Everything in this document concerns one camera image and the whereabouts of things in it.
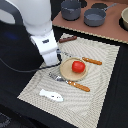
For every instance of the knife with wooden handle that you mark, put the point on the knife with wooden handle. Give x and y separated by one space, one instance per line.
84 58

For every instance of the grey pot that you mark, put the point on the grey pot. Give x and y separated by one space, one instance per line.
71 9

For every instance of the fork with wooden handle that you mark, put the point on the fork with wooden handle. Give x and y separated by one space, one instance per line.
60 79

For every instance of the red tomato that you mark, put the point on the red tomato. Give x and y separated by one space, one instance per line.
78 66

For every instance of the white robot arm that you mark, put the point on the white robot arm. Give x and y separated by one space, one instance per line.
35 15

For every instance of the round wooden plate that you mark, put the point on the round wooden plate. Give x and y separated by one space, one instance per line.
66 70

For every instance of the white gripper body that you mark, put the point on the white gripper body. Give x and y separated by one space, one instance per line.
47 47

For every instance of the beige woven placemat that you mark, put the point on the beige woven placemat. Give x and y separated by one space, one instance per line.
79 108

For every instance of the beige bowl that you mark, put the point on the beige bowl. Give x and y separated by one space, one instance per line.
124 16

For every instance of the grey saucepan with handle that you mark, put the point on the grey saucepan with handle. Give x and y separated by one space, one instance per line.
95 17

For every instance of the brown sausage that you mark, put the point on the brown sausage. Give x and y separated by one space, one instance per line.
67 39

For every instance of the brown stove board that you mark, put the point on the brown stove board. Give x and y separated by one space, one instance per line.
110 29

